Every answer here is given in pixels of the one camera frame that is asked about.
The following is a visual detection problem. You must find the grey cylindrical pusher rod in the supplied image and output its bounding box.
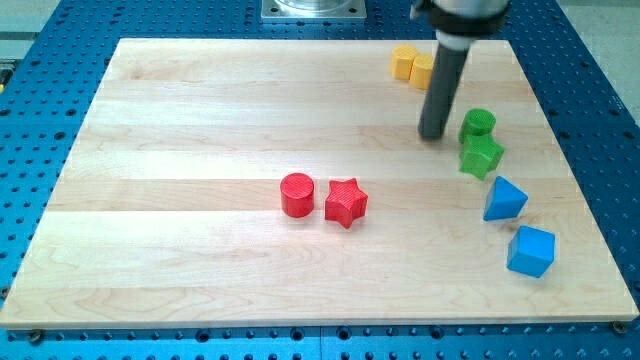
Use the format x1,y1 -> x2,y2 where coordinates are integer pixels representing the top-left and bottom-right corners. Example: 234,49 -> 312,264
418,30 -> 474,140

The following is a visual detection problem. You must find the green star block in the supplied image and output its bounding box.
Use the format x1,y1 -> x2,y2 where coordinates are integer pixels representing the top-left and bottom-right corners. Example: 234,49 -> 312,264
459,134 -> 505,180

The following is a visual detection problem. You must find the red star block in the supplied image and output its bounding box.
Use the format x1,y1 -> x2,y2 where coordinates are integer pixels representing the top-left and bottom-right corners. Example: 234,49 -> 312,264
325,178 -> 368,229

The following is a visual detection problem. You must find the yellow cylinder block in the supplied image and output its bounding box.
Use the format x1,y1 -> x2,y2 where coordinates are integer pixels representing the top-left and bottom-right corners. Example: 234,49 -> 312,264
409,53 -> 435,90

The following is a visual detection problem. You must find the yellow hexagon block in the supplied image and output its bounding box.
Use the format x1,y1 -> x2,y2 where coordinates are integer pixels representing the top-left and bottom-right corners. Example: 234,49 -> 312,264
390,44 -> 419,80

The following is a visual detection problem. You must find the green cylinder block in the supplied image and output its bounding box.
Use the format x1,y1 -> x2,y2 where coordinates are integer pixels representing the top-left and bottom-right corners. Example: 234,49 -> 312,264
458,108 -> 496,143

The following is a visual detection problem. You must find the blue triangle block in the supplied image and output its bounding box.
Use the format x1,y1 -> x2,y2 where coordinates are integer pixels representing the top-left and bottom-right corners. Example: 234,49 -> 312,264
483,176 -> 528,221

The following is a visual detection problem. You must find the red cylinder block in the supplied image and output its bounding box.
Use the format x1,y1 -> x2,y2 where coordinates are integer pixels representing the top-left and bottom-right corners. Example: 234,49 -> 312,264
280,173 -> 315,218

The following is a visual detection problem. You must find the blue cube block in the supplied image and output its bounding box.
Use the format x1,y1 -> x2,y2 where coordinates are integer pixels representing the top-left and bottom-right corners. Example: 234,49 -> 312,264
506,225 -> 556,278

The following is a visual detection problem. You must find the blue perforated table plate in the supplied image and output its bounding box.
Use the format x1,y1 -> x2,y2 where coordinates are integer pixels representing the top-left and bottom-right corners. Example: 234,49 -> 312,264
1,1 -> 639,359

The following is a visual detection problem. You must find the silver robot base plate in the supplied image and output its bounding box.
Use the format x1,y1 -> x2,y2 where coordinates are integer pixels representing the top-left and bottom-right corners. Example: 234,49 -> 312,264
261,0 -> 367,20

